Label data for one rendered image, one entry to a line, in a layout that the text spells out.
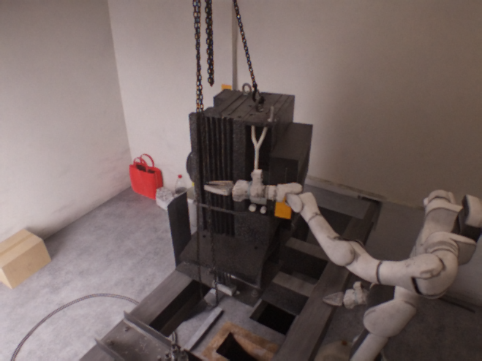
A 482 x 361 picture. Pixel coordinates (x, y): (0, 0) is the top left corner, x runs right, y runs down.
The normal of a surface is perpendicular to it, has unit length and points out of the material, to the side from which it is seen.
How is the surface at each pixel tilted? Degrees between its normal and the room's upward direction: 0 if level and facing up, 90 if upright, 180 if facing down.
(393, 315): 88
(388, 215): 90
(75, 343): 0
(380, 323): 88
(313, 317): 0
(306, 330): 0
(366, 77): 90
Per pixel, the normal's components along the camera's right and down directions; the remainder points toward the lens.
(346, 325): 0.00, -0.86
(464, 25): -0.51, 0.43
